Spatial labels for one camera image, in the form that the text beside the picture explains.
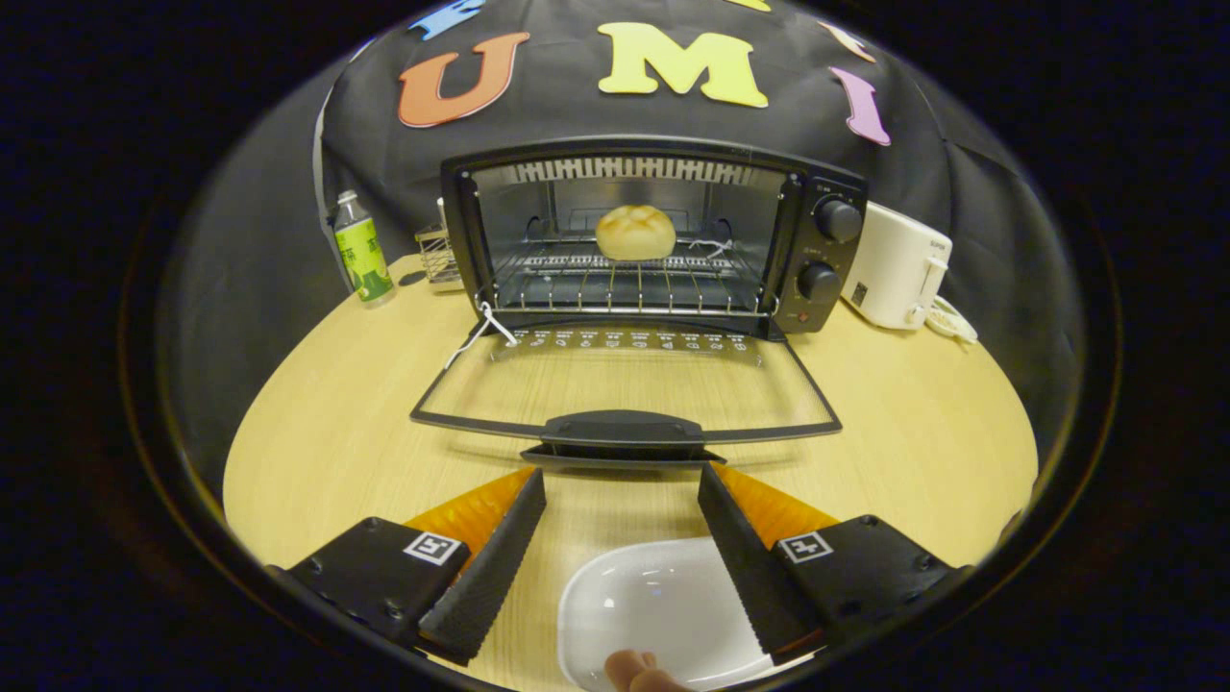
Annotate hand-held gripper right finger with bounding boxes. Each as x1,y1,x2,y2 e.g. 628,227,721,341
698,462,972,664

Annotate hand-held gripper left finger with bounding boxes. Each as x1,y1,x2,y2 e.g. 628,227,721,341
269,466,547,666

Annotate black toaster oven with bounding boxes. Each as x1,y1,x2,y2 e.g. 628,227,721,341
410,135,869,472

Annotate round golden bread bun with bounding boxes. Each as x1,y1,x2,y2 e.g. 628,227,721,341
595,204,677,261

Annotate white pop-up toaster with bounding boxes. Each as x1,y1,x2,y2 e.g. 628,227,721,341
841,201,954,332

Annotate white square plate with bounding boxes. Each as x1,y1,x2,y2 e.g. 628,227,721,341
556,536,818,692

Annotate white divided condiment tray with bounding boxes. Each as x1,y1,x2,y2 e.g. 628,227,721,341
924,295,979,345

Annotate green label drink bottle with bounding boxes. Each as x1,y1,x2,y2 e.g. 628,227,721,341
332,189,396,309

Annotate black backdrop cloth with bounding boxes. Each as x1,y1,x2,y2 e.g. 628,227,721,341
159,0,1087,482

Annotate small wire rack holder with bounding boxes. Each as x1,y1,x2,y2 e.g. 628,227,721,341
415,199,465,293

